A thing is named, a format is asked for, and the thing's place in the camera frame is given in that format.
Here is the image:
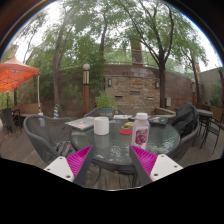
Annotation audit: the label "group of dark chairs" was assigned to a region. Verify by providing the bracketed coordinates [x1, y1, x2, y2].
[0, 107, 23, 134]

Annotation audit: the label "orange canopy tent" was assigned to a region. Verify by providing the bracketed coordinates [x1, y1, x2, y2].
[0, 55, 44, 116]

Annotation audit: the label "blue yellow striped cone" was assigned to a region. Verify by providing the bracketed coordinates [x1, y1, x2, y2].
[53, 103, 60, 120]

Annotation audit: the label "flat round red coaster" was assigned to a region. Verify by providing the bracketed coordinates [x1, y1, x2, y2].
[118, 128, 134, 136]

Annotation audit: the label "white booklet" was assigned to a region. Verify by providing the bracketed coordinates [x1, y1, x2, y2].
[112, 114, 133, 120]

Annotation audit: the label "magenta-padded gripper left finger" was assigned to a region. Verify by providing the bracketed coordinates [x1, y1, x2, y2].
[43, 144, 96, 188]

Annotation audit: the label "green plant in blue pot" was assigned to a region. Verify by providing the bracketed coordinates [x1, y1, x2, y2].
[94, 90, 118, 118]

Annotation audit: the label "dark high table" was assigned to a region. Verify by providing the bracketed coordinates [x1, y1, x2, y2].
[196, 108, 224, 154]

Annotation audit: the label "grey wicker chair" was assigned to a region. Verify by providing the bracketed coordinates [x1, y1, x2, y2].
[166, 116, 201, 164]
[83, 106, 126, 118]
[23, 114, 79, 165]

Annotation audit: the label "white cup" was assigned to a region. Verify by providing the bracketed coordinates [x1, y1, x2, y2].
[93, 116, 111, 136]

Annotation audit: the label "wooden lamp post with globe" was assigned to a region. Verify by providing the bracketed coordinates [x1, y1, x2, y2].
[81, 63, 91, 117]

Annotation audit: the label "black jacket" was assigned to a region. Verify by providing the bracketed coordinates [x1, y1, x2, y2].
[171, 103, 200, 138]

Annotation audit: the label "pink drink bottle white cap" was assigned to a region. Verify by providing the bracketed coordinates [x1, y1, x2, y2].
[130, 112, 151, 151]

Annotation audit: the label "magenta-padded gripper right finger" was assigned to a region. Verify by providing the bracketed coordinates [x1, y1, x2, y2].
[129, 144, 184, 187]

